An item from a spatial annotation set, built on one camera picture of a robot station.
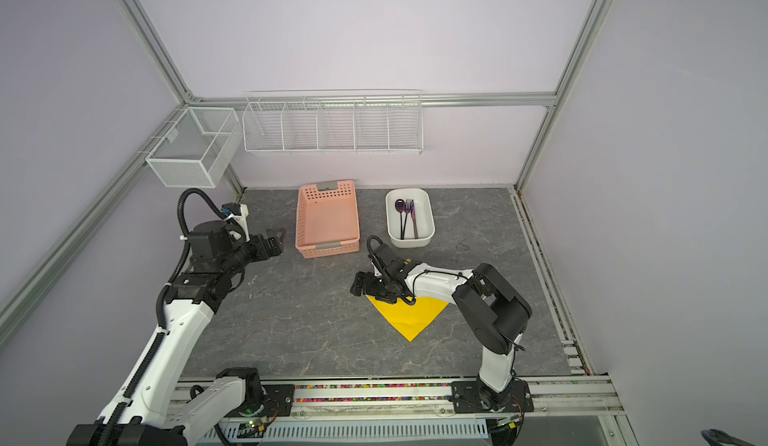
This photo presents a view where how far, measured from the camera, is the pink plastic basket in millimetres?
1003

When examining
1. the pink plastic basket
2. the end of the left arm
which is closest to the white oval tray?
the pink plastic basket

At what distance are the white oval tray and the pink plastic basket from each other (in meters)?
0.14

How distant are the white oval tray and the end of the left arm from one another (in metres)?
0.41

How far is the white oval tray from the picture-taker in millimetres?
1043

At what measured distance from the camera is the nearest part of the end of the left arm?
68 cm

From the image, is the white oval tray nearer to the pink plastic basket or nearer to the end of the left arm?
the pink plastic basket

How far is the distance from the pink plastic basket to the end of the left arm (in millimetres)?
257
